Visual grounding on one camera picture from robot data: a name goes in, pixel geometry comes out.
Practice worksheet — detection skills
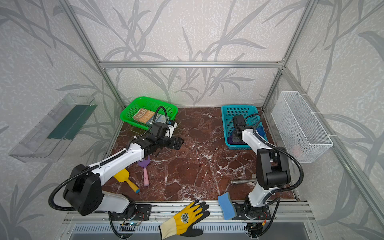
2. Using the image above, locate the blue sponge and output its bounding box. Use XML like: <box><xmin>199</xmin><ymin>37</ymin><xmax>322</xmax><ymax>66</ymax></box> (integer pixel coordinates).
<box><xmin>218</xmin><ymin>193</ymin><xmax>237</xmax><ymax>220</ymax></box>

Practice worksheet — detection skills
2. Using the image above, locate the clear wall shelf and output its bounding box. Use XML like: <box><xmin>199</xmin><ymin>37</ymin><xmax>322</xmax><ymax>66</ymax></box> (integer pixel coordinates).
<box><xmin>9</xmin><ymin>94</ymin><xmax>97</xmax><ymax>163</ymax></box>

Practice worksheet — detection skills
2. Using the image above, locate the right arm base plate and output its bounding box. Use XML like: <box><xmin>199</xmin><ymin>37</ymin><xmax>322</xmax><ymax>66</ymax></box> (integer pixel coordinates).
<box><xmin>232</xmin><ymin>203</ymin><xmax>272</xmax><ymax>221</ymax></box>

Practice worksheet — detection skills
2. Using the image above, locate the yellow toy shovel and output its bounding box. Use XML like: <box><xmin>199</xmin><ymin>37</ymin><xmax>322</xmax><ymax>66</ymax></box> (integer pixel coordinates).
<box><xmin>114</xmin><ymin>168</ymin><xmax>140</xmax><ymax>194</ymax></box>

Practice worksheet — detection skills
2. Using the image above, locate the rabbit print towel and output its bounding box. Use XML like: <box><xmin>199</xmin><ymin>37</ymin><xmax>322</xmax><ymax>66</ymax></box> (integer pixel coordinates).
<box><xmin>133</xmin><ymin>108</ymin><xmax>166</xmax><ymax>125</ymax></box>

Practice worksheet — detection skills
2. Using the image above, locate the green circuit board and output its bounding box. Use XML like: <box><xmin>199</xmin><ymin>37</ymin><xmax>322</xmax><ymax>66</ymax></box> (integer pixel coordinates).
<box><xmin>119</xmin><ymin>222</ymin><xmax>140</xmax><ymax>233</ymax></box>

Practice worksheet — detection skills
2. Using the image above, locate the white wire basket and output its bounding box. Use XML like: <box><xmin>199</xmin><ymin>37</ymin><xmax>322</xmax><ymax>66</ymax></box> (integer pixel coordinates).
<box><xmin>272</xmin><ymin>91</ymin><xmax>333</xmax><ymax>164</ymax></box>

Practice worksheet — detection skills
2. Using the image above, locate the purple towel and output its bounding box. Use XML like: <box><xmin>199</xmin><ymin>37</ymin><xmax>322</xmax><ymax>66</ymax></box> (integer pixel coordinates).
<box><xmin>227</xmin><ymin>136</ymin><xmax>235</xmax><ymax>145</ymax></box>

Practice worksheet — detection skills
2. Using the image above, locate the teal plastic basket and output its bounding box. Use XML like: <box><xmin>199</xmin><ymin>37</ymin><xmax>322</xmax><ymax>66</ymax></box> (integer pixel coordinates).
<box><xmin>221</xmin><ymin>105</ymin><xmax>268</xmax><ymax>150</ymax></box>

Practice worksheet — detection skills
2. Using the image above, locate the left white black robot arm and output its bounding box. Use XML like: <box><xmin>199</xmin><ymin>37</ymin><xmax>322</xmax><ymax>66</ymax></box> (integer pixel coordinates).
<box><xmin>48</xmin><ymin>120</ymin><xmax>184</xmax><ymax>217</ymax></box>

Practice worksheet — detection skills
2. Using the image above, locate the purple pink toy rake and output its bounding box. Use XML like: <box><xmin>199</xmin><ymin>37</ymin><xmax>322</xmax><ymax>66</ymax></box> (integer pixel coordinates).
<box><xmin>138</xmin><ymin>156</ymin><xmax>151</xmax><ymax>187</ymax></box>

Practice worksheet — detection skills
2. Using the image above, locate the yellow black work glove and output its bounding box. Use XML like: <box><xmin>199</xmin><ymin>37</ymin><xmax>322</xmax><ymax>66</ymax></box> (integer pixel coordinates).
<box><xmin>159</xmin><ymin>200</ymin><xmax>210</xmax><ymax>240</ymax></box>

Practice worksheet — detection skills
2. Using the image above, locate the blue towel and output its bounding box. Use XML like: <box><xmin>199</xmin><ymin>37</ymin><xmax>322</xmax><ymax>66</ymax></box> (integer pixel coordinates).
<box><xmin>256</xmin><ymin>126</ymin><xmax>267</xmax><ymax>140</ymax></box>

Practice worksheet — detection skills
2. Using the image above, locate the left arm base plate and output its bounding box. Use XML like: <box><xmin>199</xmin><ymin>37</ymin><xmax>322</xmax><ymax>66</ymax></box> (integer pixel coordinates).
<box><xmin>111</xmin><ymin>204</ymin><xmax>152</xmax><ymax>221</ymax></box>

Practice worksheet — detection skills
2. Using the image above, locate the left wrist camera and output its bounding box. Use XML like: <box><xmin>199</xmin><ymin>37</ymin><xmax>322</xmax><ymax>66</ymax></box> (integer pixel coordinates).
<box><xmin>166</xmin><ymin>120</ymin><xmax>178</xmax><ymax>138</ymax></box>

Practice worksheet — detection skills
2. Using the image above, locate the green plastic basket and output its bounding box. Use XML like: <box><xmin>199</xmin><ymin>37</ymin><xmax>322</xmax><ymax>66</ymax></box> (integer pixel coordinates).
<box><xmin>120</xmin><ymin>97</ymin><xmax>178</xmax><ymax>130</ymax></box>

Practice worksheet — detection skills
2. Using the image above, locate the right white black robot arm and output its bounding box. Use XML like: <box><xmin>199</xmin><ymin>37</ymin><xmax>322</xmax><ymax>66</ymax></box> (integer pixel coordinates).
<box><xmin>233</xmin><ymin>115</ymin><xmax>304</xmax><ymax>215</ymax></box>

